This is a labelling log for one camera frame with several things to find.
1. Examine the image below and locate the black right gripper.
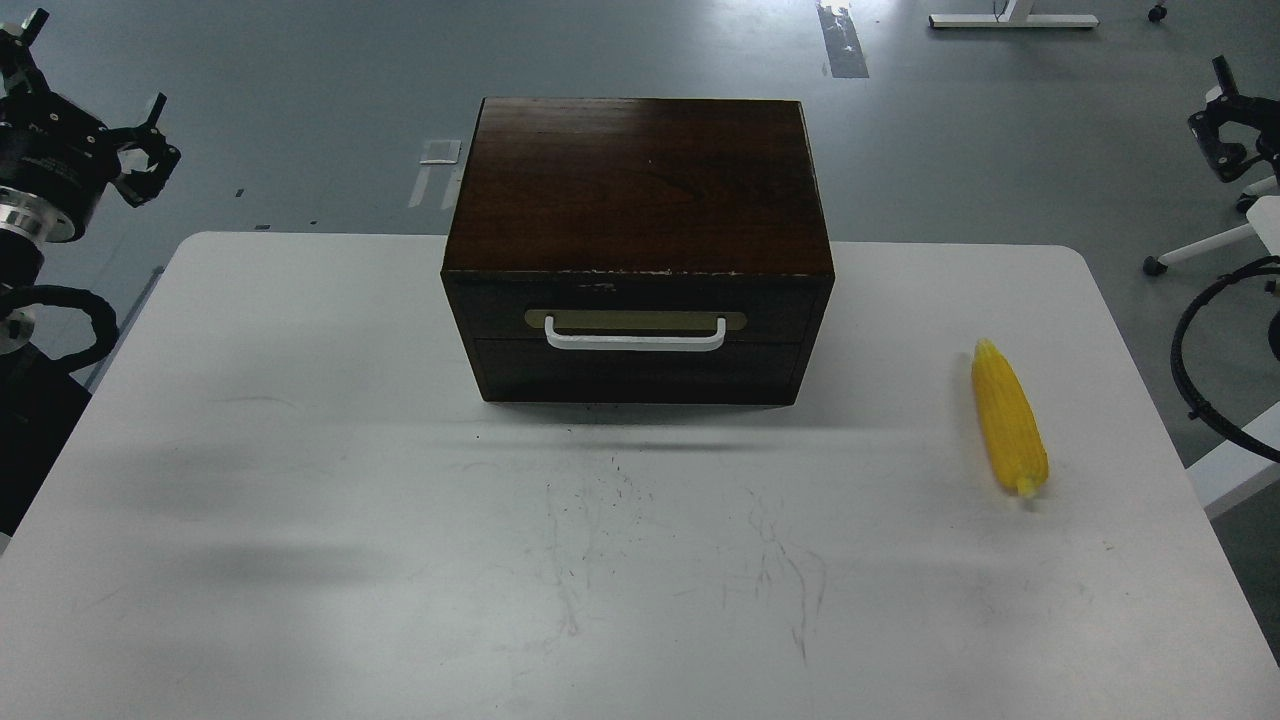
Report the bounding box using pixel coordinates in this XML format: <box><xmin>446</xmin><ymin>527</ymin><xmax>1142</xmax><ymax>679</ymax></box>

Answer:
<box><xmin>1187</xmin><ymin>55</ymin><xmax>1280</xmax><ymax>184</ymax></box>

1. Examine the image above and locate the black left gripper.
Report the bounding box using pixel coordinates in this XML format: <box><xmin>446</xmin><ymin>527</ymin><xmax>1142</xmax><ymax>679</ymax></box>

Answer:
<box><xmin>1</xmin><ymin>8</ymin><xmax>182</xmax><ymax>225</ymax></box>

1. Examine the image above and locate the yellow corn cob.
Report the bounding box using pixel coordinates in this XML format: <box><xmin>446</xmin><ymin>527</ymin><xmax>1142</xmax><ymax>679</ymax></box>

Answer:
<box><xmin>970</xmin><ymin>338</ymin><xmax>1050</xmax><ymax>498</ymax></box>

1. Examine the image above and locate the wooden drawer with white handle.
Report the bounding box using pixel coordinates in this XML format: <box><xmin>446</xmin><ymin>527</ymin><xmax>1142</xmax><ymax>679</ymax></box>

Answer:
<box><xmin>463</xmin><ymin>295</ymin><xmax>813</xmax><ymax>354</ymax></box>

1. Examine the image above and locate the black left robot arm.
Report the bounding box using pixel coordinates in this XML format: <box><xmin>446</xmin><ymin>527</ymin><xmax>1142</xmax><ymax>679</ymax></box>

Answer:
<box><xmin>1</xmin><ymin>8</ymin><xmax>180</xmax><ymax>537</ymax></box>

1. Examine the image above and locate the dark wooden drawer cabinet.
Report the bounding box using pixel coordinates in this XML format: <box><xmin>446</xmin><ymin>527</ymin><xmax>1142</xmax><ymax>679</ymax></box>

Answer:
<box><xmin>442</xmin><ymin>97</ymin><xmax>836</xmax><ymax>405</ymax></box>

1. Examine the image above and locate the white desk foot bar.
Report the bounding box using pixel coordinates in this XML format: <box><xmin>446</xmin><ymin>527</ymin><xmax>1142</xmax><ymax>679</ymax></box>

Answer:
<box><xmin>928</xmin><ymin>1</ymin><xmax>1100</xmax><ymax>29</ymax></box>

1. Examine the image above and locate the white side table edge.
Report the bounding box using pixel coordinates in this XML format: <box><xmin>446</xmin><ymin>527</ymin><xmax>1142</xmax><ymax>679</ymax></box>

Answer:
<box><xmin>1187</xmin><ymin>441</ymin><xmax>1279</xmax><ymax>520</ymax></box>

